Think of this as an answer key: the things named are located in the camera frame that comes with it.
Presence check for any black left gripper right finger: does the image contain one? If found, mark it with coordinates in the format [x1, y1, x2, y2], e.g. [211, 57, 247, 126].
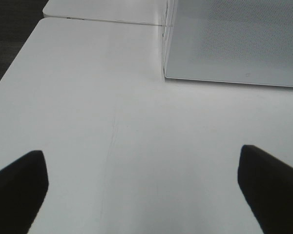
[237, 145, 293, 234]

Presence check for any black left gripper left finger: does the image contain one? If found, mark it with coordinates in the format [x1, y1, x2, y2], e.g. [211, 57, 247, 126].
[0, 150, 49, 234]

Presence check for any white microwave door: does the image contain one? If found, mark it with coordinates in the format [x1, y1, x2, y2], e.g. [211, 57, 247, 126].
[165, 0, 293, 87]

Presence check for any white microwave oven body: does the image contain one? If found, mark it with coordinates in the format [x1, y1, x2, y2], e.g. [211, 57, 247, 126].
[162, 0, 179, 77]

